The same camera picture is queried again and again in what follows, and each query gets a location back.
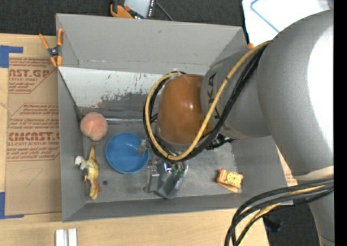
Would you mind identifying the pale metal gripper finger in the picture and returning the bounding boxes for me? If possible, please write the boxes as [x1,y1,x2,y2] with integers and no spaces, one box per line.
[146,165,161,193]
[137,138,150,157]

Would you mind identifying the blue bowl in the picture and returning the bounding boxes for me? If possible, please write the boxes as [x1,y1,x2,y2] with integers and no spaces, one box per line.
[105,132,150,174]

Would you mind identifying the pink toy peach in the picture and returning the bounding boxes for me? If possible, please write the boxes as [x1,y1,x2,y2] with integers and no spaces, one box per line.
[79,112,109,142]

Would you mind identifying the orange and yellow toy telephone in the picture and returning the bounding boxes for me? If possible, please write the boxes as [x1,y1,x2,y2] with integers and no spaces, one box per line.
[216,168,244,193]

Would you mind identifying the grey metal bin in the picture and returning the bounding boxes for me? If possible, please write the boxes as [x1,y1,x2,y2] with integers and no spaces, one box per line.
[55,13,295,223]

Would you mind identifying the brown cardboard board red print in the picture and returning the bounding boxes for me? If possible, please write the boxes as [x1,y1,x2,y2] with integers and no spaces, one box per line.
[0,33,63,220]

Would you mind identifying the black cylinder on white bracket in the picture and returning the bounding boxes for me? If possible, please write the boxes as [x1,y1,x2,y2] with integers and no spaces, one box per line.
[206,133,234,150]

